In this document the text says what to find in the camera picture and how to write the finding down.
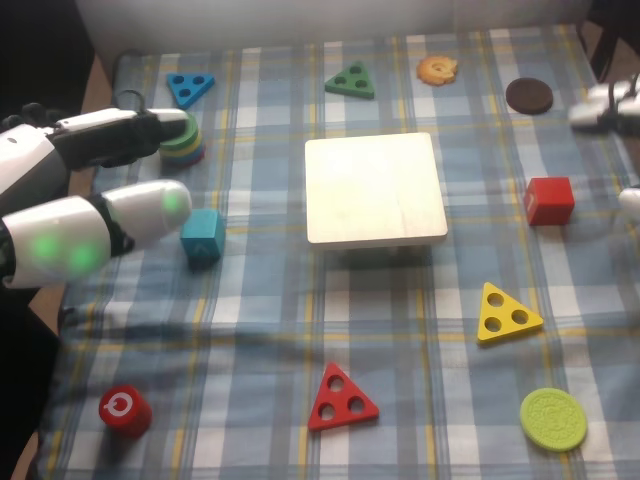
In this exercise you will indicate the red cylinder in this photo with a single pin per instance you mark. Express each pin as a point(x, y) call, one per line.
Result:
point(130, 425)

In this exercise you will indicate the blue wooden cube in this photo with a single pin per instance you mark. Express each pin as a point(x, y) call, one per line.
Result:
point(202, 240)

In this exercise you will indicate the blue plaid tablecloth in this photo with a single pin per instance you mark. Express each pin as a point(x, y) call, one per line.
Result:
point(250, 325)

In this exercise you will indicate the yellow triangle with holes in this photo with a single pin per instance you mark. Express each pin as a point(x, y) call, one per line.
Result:
point(507, 312)

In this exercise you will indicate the blue triangle with holes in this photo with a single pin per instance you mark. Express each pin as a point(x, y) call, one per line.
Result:
point(186, 102)

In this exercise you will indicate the red triangle with holes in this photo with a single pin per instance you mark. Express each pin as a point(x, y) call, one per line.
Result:
point(341, 397)

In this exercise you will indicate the black tripod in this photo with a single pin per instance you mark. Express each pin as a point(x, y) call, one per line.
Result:
point(600, 70)

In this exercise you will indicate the brown round cookie toy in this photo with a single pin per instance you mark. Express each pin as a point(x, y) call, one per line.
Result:
point(530, 97)

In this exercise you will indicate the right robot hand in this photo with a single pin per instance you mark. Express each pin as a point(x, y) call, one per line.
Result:
point(595, 112)

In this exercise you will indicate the red wooden cube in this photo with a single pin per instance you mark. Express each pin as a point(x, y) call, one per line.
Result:
point(550, 202)

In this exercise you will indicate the small white wooden table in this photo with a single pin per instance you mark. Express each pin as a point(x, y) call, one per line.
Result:
point(375, 190)

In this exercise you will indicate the tan flower biscuit toy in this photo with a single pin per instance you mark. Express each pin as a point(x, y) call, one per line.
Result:
point(430, 75)

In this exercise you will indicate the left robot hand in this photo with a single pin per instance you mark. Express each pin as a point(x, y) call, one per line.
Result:
point(50, 235)

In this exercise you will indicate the green triangle with holes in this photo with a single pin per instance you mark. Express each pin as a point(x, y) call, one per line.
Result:
point(350, 94)

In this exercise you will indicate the lime green cookie toy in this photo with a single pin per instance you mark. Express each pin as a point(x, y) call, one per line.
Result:
point(552, 420)

